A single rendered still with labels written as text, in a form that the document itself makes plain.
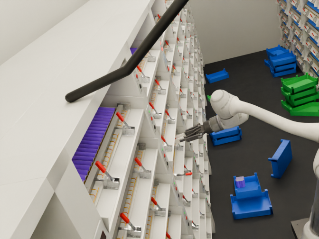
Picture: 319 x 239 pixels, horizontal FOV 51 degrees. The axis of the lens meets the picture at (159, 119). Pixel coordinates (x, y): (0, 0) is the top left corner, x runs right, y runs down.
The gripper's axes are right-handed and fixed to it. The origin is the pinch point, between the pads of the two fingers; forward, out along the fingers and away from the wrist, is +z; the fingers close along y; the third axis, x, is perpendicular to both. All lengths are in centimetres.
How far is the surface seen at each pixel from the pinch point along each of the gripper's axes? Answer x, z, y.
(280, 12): -71, -117, 366
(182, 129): -4.6, 1.4, 17.7
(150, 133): 37, -8, -52
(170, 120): 14.0, -1.2, -1.0
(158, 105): 30.7, -4.3, -14.4
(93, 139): 56, -1, -78
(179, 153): -6.9, 3.3, -4.6
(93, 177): 54, -6, -97
